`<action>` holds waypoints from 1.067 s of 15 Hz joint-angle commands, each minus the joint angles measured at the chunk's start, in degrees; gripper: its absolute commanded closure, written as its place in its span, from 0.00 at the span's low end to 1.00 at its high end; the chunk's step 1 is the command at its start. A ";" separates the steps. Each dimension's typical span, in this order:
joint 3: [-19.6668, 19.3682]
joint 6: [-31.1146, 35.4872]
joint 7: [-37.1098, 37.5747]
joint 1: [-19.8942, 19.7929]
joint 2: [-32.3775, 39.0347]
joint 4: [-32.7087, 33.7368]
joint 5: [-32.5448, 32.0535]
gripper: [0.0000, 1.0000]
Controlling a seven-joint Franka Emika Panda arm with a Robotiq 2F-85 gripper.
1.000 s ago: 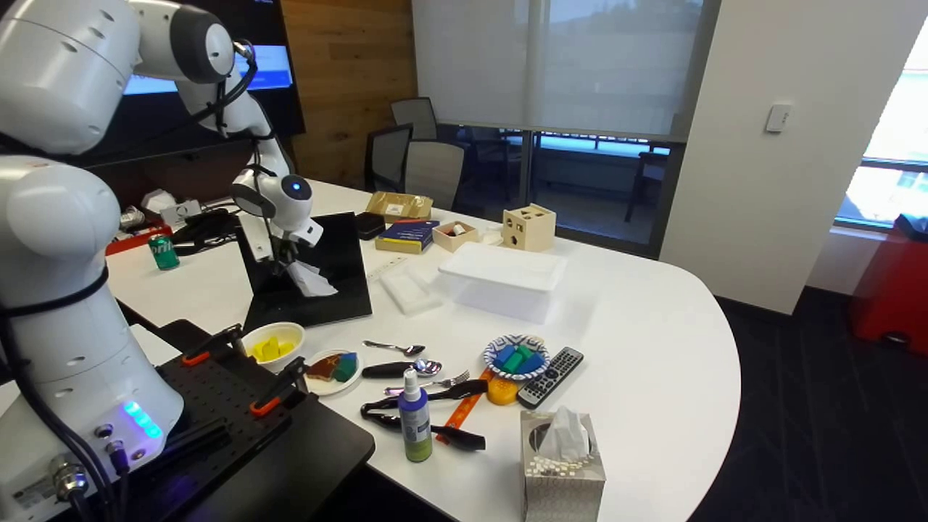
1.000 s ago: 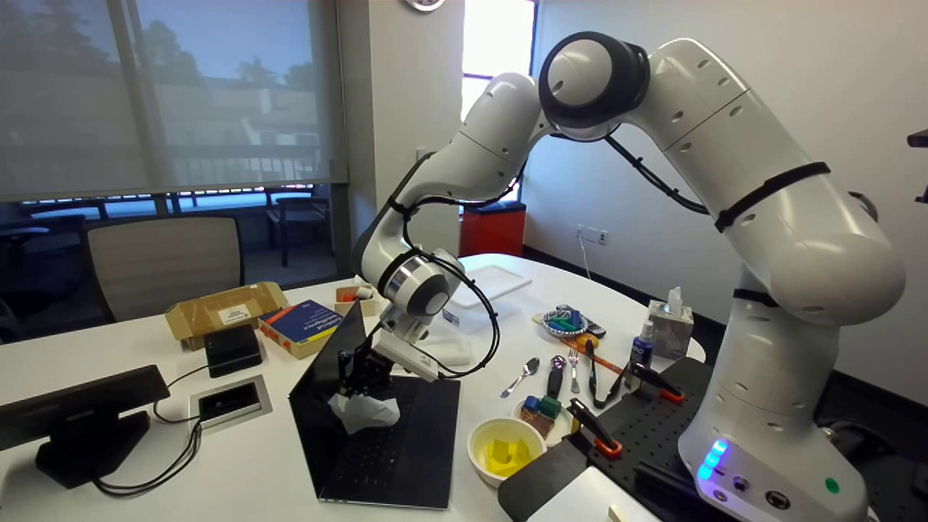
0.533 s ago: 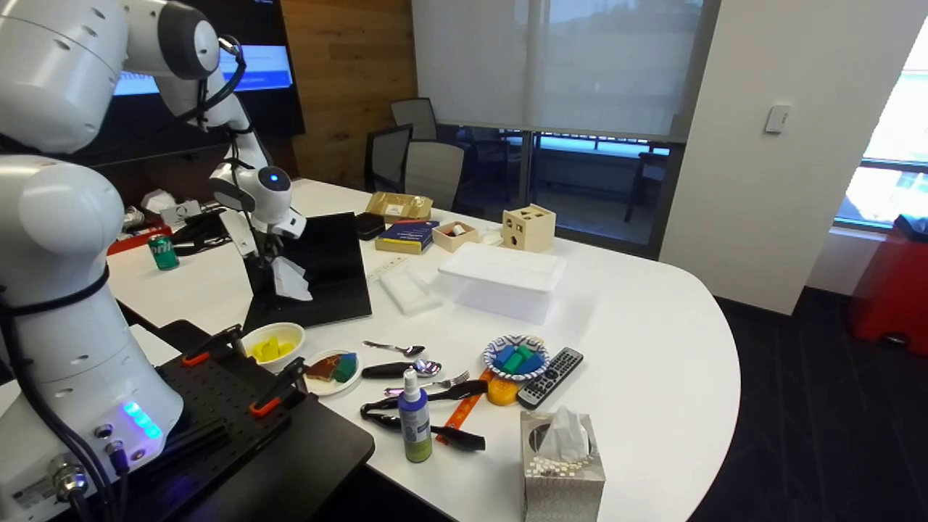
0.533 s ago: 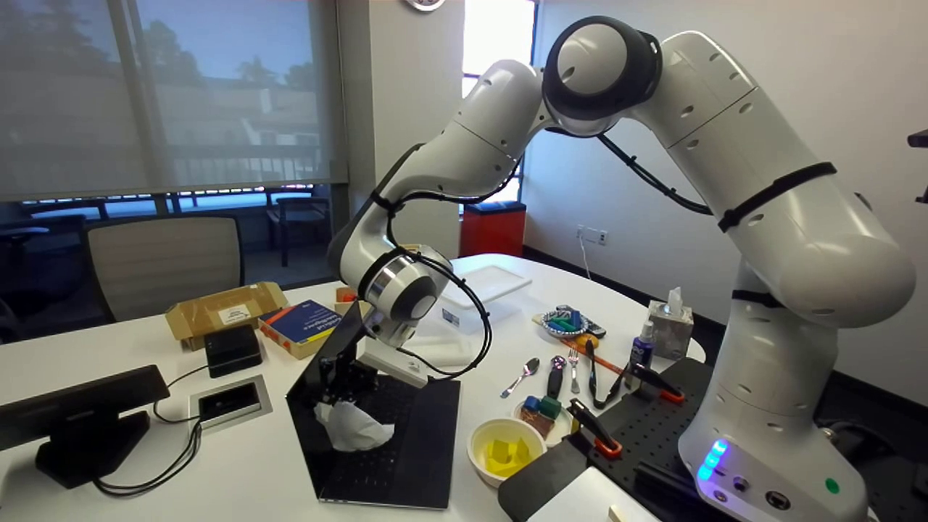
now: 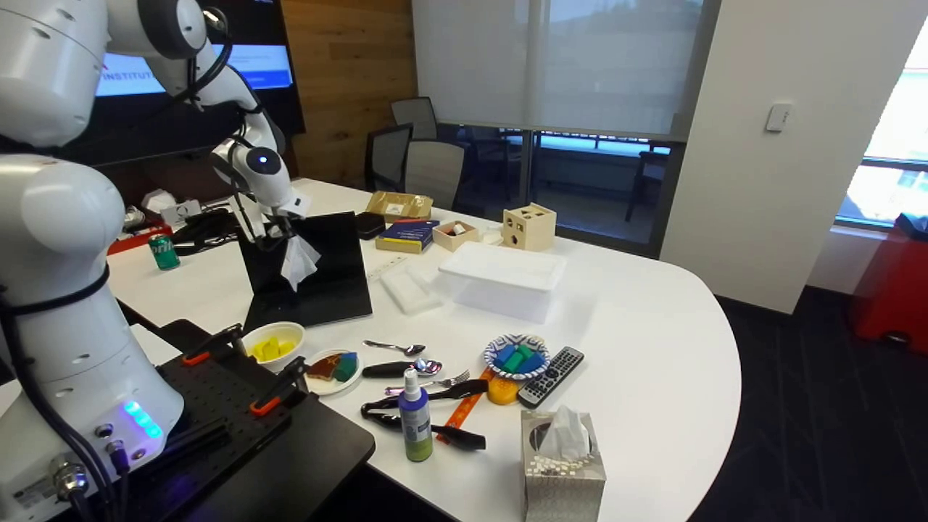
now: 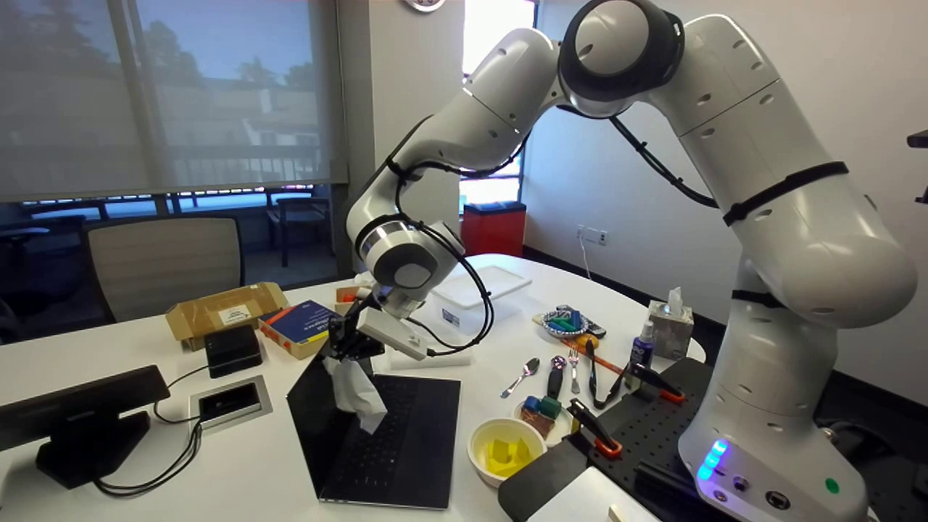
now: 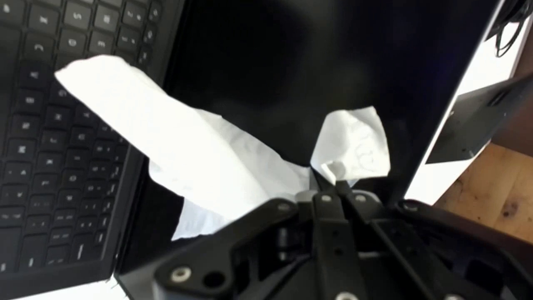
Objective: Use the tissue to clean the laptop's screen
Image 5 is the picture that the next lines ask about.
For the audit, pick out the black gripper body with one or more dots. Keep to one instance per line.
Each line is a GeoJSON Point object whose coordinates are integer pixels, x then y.
{"type": "Point", "coordinates": [264, 218]}

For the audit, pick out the white tissue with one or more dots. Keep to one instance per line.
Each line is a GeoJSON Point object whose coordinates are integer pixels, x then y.
{"type": "Point", "coordinates": [565, 437]}
{"type": "Point", "coordinates": [299, 262]}

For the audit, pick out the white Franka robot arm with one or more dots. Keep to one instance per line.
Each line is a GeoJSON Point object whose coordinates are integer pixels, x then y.
{"type": "Point", "coordinates": [58, 292]}

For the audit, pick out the white tissue in box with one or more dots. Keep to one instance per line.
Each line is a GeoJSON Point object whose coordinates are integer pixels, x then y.
{"type": "Point", "coordinates": [565, 437]}

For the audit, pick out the grey tissue box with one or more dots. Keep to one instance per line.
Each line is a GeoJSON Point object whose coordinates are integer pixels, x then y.
{"type": "Point", "coordinates": [561, 489]}

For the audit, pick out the small black box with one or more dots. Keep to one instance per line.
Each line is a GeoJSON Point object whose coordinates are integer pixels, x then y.
{"type": "Point", "coordinates": [370, 224]}

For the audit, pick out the green cup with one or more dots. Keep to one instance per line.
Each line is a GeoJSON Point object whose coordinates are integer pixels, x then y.
{"type": "Point", "coordinates": [162, 254]}

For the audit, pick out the white round object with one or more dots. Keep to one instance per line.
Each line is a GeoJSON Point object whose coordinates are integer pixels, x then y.
{"type": "Point", "coordinates": [156, 202]}

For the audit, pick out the white bowl with yellow contents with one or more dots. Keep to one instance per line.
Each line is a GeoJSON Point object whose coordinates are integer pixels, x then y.
{"type": "Point", "coordinates": [272, 346]}

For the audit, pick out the red strip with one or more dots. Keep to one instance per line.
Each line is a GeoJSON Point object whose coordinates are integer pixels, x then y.
{"type": "Point", "coordinates": [133, 240]}

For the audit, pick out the cardboard box with label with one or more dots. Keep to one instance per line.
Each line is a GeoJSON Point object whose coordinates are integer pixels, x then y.
{"type": "Point", "coordinates": [397, 207]}

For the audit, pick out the blue book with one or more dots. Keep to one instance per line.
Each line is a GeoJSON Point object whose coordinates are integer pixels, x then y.
{"type": "Point", "coordinates": [406, 236]}

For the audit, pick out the white foam pad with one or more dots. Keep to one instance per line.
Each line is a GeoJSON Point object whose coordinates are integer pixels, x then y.
{"type": "Point", "coordinates": [406, 285]}

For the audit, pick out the small plate with coloured blocks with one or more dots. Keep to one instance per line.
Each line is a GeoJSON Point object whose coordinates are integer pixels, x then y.
{"type": "Point", "coordinates": [335, 370]}

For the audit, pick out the grey office chair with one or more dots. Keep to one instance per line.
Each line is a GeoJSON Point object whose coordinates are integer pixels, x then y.
{"type": "Point", "coordinates": [435, 172]}

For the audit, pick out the metal spoon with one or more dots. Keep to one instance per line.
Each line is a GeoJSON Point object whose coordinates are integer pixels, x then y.
{"type": "Point", "coordinates": [391, 346]}

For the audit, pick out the small wooden box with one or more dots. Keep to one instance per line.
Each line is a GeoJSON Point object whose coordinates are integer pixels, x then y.
{"type": "Point", "coordinates": [457, 234]}

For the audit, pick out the white foam box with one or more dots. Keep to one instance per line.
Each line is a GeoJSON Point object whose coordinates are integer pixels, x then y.
{"type": "Point", "coordinates": [497, 279]}

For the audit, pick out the purple and green spray bottle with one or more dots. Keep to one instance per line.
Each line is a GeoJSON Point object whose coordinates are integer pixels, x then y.
{"type": "Point", "coordinates": [416, 426]}

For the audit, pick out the black pliers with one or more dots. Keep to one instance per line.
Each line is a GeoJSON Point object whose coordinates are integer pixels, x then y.
{"type": "Point", "coordinates": [454, 392]}

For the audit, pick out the wooden shape sorter cube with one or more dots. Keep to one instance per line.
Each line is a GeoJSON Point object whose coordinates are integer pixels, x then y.
{"type": "Point", "coordinates": [528, 227]}

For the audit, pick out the blue patterned plate with blocks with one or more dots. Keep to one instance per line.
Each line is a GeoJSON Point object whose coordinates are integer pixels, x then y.
{"type": "Point", "coordinates": [516, 357]}

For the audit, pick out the yellow round object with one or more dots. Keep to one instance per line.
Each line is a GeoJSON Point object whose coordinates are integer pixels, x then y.
{"type": "Point", "coordinates": [502, 392]}

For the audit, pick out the black remote control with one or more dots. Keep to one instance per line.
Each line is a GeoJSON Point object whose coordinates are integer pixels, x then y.
{"type": "Point", "coordinates": [552, 379]}

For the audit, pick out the red bin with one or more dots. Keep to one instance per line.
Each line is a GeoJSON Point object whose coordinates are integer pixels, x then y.
{"type": "Point", "coordinates": [894, 292]}

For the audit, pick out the wall television screen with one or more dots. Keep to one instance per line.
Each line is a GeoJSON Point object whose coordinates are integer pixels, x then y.
{"type": "Point", "coordinates": [275, 67]}

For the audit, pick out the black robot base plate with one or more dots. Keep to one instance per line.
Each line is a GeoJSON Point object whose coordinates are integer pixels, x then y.
{"type": "Point", "coordinates": [261, 453]}

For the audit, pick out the white light switch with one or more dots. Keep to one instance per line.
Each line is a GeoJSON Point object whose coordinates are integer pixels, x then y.
{"type": "Point", "coordinates": [774, 117]}

